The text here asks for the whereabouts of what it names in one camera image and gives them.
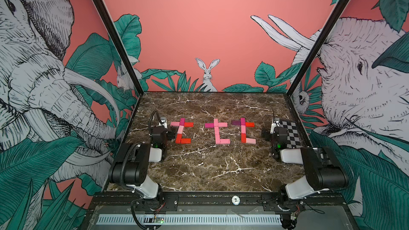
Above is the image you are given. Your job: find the pink block top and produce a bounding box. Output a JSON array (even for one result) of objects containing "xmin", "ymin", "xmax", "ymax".
[{"xmin": 218, "ymin": 122, "xmax": 228, "ymax": 128}]

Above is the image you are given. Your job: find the red row block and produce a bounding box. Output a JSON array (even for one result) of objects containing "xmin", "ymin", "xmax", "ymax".
[
  {"xmin": 181, "ymin": 138, "xmax": 191, "ymax": 144},
  {"xmin": 241, "ymin": 133, "xmax": 247, "ymax": 143}
]

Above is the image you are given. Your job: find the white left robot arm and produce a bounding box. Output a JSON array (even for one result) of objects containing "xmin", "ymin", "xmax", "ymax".
[{"xmin": 108, "ymin": 126, "xmax": 176, "ymax": 211}]

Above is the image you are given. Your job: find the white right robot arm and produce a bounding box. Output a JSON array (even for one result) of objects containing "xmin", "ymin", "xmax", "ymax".
[{"xmin": 262, "ymin": 126, "xmax": 349, "ymax": 211}]

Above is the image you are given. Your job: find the checkerboard calibration plate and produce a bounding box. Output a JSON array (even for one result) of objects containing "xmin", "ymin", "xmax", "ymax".
[{"xmin": 279, "ymin": 119, "xmax": 302, "ymax": 149}]

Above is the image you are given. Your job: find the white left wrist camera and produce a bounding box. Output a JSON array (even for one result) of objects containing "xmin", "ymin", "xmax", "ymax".
[{"xmin": 160, "ymin": 117, "xmax": 168, "ymax": 129}]

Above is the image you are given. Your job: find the black corrugated cable hose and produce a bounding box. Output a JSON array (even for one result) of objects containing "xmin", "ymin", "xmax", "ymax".
[{"xmin": 148, "ymin": 110, "xmax": 164, "ymax": 135}]

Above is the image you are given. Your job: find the black front frame rail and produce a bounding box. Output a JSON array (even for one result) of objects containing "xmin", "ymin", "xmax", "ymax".
[{"xmin": 88, "ymin": 191, "xmax": 347, "ymax": 213}]

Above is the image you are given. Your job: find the white slotted cable duct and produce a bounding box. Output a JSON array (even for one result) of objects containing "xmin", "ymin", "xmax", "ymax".
[{"xmin": 96, "ymin": 214, "xmax": 282, "ymax": 226}]

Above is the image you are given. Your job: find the black left corner frame post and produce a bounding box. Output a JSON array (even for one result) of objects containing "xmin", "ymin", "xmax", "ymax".
[{"xmin": 92, "ymin": 0, "xmax": 144, "ymax": 96}]

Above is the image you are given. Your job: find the black corner frame post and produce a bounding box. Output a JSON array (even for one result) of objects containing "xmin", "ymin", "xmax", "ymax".
[
  {"xmin": 92, "ymin": 0, "xmax": 144, "ymax": 96},
  {"xmin": 286, "ymin": 0, "xmax": 350, "ymax": 97}
]

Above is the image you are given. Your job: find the black right corner frame post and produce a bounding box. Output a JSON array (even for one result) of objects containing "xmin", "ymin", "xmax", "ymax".
[{"xmin": 286, "ymin": 0, "xmax": 350, "ymax": 97}]

